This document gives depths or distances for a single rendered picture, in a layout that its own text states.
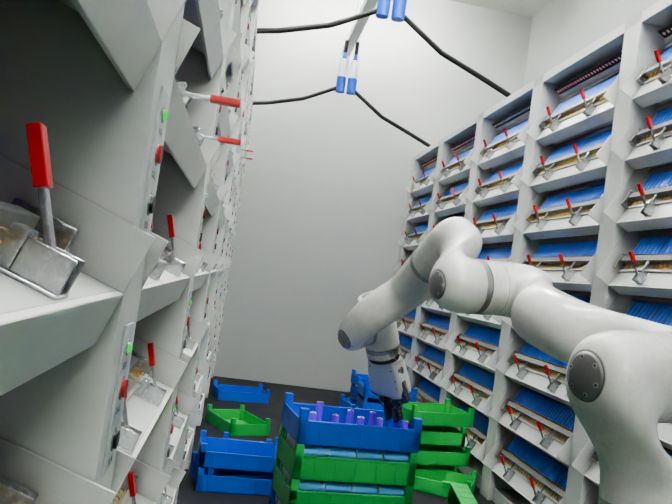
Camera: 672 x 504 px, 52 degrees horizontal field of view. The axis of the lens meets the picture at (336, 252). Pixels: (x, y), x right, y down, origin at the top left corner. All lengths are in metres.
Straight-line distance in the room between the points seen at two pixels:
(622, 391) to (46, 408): 0.65
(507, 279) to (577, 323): 0.22
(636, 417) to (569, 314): 0.23
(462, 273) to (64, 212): 0.80
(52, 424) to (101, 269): 0.12
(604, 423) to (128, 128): 0.67
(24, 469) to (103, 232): 0.19
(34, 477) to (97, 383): 0.08
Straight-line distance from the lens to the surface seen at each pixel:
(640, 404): 0.93
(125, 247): 0.56
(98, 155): 0.57
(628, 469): 0.99
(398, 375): 1.70
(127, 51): 0.51
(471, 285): 1.22
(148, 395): 1.11
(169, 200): 1.27
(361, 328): 1.56
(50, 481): 0.59
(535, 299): 1.14
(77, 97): 0.58
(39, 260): 0.40
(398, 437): 1.70
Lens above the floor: 0.79
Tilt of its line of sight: 2 degrees up
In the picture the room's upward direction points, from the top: 8 degrees clockwise
